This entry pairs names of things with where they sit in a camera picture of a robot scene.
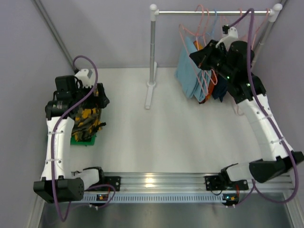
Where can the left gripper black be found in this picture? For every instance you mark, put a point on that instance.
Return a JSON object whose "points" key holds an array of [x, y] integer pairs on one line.
{"points": [[101, 95]]}

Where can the green plastic bin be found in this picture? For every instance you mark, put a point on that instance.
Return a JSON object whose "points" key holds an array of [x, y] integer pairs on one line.
{"points": [[87, 142]]}

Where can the pink trousers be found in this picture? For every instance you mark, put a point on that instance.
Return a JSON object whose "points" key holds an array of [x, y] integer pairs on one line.
{"points": [[235, 106]]}

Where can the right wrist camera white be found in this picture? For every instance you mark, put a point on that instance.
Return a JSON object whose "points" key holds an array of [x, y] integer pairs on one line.
{"points": [[231, 35]]}

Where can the yellow camouflage trousers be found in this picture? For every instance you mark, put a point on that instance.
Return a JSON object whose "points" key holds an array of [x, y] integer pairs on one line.
{"points": [[87, 123]]}

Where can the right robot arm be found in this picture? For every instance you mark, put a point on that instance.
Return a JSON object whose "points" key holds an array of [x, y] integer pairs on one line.
{"points": [[234, 65]]}

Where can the light blue trousers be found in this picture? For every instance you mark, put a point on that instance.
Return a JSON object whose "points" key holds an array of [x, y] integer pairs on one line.
{"points": [[193, 80]]}

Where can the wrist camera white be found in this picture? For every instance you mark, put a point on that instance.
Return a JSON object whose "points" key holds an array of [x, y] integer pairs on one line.
{"points": [[231, 35], [86, 77]]}

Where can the aluminium mounting rail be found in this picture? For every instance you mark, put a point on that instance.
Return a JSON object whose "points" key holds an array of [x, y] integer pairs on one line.
{"points": [[185, 182]]}

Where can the perforated cable duct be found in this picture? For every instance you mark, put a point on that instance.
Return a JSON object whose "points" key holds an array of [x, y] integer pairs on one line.
{"points": [[157, 198]]}

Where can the blue wire hanger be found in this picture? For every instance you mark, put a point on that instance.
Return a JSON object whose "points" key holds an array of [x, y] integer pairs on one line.
{"points": [[211, 33]]}

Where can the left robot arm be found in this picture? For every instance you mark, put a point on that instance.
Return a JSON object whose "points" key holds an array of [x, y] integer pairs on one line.
{"points": [[74, 113]]}

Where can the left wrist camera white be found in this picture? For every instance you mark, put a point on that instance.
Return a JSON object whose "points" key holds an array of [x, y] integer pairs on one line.
{"points": [[86, 77]]}

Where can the orange camouflage trousers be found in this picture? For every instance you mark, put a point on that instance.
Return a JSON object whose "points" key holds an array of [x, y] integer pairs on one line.
{"points": [[211, 80]]}

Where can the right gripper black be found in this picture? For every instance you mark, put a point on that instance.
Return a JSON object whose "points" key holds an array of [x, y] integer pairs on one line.
{"points": [[206, 57]]}

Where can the navy blue trousers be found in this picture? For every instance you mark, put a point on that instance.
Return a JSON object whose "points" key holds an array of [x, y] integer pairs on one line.
{"points": [[220, 89]]}

